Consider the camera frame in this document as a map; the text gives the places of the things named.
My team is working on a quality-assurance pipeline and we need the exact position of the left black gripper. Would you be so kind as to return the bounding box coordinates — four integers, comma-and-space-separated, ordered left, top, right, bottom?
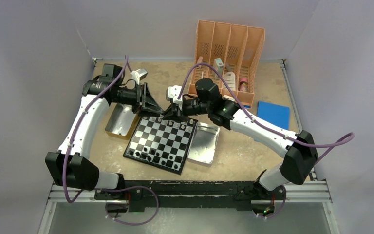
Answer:
112, 82, 163, 116

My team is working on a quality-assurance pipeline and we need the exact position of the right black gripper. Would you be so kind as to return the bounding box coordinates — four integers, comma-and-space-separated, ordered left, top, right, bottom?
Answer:
163, 98, 211, 123

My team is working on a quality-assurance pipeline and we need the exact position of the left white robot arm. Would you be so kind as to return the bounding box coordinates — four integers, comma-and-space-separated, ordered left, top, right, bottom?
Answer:
45, 64, 164, 199

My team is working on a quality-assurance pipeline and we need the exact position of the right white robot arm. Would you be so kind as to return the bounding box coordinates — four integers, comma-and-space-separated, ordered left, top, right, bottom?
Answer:
163, 78, 318, 198

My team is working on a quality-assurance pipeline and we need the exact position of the black white chess board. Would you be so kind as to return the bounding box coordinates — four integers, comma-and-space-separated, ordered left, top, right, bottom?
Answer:
123, 117, 198, 175

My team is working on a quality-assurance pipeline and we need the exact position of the metal tin with black pieces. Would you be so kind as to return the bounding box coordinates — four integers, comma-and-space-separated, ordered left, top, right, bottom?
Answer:
105, 103, 140, 140

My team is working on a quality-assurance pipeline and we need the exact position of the empty metal tin lid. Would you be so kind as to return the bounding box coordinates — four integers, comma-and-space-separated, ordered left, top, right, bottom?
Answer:
187, 122, 220, 167

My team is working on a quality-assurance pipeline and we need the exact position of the pink small tube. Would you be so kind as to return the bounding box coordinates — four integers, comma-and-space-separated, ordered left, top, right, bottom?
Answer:
197, 56, 203, 69

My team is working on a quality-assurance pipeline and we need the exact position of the white green small box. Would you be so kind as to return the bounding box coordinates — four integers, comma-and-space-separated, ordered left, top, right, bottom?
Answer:
213, 58, 224, 75

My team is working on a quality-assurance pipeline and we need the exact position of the white striped bottle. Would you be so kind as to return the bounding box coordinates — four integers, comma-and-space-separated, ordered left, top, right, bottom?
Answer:
222, 72, 236, 91

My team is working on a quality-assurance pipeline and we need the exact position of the pink tape roll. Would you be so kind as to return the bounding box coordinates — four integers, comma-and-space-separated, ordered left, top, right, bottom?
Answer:
239, 77, 248, 92

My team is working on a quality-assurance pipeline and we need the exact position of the peach plastic desk organizer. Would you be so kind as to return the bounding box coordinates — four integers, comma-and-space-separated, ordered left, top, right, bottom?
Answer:
187, 20, 265, 108

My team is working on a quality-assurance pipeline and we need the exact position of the blue notebook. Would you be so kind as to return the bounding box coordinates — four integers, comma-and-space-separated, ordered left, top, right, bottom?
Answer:
256, 101, 290, 130

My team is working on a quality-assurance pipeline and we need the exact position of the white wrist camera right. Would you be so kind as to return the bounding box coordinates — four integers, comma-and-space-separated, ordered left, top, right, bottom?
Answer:
166, 85, 183, 104

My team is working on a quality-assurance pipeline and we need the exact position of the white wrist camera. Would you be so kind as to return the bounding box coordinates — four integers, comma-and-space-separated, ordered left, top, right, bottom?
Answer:
131, 68, 148, 85
166, 85, 183, 104

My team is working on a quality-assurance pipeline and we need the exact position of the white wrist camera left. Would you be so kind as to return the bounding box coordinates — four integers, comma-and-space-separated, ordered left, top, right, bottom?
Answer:
131, 68, 148, 85

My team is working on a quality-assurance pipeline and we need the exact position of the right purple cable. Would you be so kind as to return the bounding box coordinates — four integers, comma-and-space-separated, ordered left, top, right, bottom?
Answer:
177, 62, 355, 149

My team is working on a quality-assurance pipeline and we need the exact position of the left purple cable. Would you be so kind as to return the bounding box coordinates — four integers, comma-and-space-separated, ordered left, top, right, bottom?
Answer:
61, 55, 133, 204

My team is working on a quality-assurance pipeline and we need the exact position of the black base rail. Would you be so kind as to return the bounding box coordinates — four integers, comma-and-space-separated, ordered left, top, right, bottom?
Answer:
94, 180, 285, 212

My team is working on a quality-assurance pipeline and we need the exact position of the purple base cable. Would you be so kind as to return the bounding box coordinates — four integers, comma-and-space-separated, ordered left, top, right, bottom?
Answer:
105, 185, 160, 226

